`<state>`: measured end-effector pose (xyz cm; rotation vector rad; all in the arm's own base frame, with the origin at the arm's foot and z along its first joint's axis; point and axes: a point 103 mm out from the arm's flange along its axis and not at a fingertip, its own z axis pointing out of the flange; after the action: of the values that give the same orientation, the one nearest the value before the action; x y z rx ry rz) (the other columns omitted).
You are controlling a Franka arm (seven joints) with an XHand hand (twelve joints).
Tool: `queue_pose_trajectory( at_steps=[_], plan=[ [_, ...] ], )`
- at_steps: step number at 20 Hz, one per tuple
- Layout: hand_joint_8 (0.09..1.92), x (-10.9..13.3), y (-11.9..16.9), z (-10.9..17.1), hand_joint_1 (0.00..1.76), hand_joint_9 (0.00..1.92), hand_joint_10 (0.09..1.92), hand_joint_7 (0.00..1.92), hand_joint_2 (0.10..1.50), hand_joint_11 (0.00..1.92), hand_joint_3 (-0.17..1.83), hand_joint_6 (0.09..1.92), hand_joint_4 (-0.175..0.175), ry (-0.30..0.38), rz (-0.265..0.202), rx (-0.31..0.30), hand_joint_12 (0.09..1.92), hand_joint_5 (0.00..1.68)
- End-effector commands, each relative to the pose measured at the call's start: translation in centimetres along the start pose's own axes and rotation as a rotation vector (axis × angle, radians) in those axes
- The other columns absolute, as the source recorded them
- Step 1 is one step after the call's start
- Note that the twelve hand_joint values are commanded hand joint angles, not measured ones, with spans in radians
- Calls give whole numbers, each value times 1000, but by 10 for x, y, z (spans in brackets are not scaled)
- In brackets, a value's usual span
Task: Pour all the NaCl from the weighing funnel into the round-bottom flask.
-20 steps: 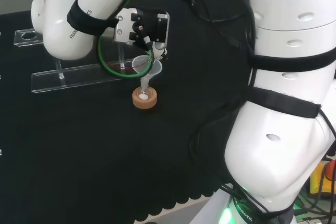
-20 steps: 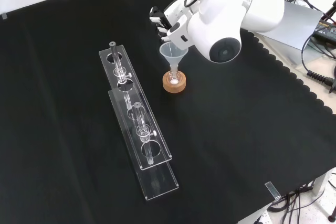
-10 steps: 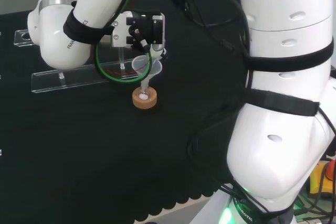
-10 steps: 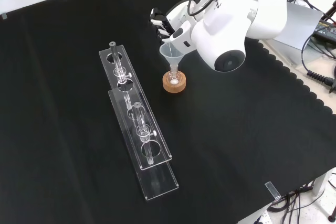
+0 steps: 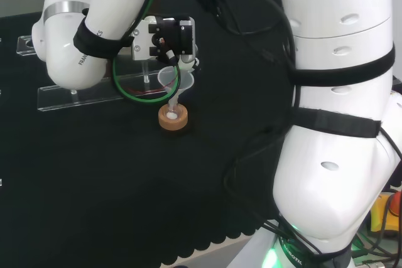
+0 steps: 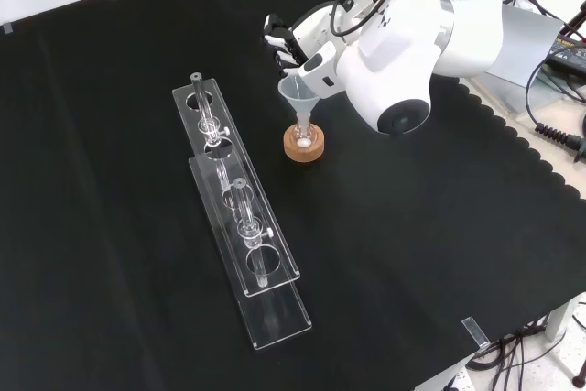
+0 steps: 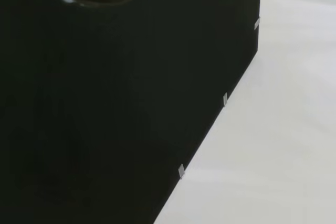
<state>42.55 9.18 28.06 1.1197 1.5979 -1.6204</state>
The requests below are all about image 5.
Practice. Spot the yellow stop button box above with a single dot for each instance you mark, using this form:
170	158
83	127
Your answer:
381	217

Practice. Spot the black bench cloth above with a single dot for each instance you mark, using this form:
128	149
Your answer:
94	170

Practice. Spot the translucent plastic funnel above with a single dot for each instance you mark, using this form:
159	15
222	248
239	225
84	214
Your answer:
166	78

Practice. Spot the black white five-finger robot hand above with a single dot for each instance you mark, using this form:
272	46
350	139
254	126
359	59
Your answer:
176	35

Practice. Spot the small glass round-bottom flask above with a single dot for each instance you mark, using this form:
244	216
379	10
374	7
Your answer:
172	113

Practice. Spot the clear acrylic funnel stand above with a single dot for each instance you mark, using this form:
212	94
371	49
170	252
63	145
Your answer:
78	100

